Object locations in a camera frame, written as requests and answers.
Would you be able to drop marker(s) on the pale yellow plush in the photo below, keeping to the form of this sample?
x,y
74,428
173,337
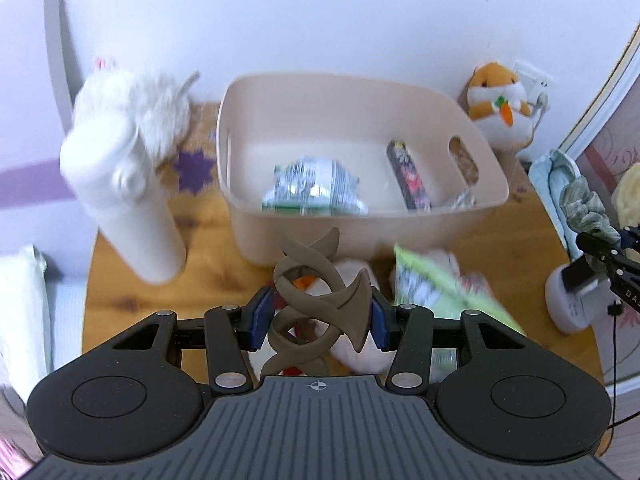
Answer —
x,y
630,195

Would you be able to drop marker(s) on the white thermos bottle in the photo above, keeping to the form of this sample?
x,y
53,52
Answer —
x,y
135,220

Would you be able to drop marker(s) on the light blue cloth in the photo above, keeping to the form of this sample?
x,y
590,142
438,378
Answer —
x,y
550,185

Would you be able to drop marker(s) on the dark snack bar packet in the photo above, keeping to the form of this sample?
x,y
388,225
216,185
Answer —
x,y
407,175

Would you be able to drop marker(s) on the beige plastic storage bin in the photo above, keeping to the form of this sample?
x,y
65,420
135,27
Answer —
x,y
350,240

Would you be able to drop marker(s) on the white pillow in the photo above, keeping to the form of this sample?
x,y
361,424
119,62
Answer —
x,y
20,310

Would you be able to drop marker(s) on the white fluffy plush toy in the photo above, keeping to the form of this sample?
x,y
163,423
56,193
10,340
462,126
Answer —
x,y
155,105

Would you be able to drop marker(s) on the table mat purple stars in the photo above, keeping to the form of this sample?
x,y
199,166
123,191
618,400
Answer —
x,y
192,170

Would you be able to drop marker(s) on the white framed floral panel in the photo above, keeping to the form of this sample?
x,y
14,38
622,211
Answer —
x,y
607,125

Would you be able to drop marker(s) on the white plush toy orange part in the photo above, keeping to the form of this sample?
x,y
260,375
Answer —
x,y
350,355

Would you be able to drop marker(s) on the orange hamster plush toy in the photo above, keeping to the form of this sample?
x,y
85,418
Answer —
x,y
492,95

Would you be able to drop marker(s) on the white power plug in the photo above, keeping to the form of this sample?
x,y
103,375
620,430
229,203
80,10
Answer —
x,y
541,100

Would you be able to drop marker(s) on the white small appliance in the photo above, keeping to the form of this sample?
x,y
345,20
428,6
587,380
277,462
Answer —
x,y
565,305

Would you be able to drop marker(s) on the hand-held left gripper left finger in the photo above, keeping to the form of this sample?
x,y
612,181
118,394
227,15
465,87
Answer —
x,y
261,320

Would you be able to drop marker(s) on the wooden desktop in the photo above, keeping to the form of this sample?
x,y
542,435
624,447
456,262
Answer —
x,y
210,285

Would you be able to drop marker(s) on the white wall socket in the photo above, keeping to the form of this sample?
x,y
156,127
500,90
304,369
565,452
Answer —
x,y
535,77

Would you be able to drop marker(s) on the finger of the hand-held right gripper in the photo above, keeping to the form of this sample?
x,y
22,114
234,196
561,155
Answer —
x,y
631,240
612,265

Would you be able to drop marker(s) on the brown hair claw clip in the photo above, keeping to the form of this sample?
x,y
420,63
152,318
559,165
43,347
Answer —
x,y
320,305

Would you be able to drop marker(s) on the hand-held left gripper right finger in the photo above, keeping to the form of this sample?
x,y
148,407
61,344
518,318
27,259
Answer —
x,y
378,322

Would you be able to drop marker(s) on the grey green scrunchie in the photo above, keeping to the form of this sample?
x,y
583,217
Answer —
x,y
585,210

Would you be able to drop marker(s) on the green wet wipes packet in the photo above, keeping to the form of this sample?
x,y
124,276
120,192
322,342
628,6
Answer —
x,y
430,285

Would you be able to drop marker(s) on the small silver packet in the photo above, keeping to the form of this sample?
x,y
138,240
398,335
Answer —
x,y
462,200

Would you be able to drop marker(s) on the silver green snack packet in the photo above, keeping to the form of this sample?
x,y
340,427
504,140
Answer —
x,y
310,185

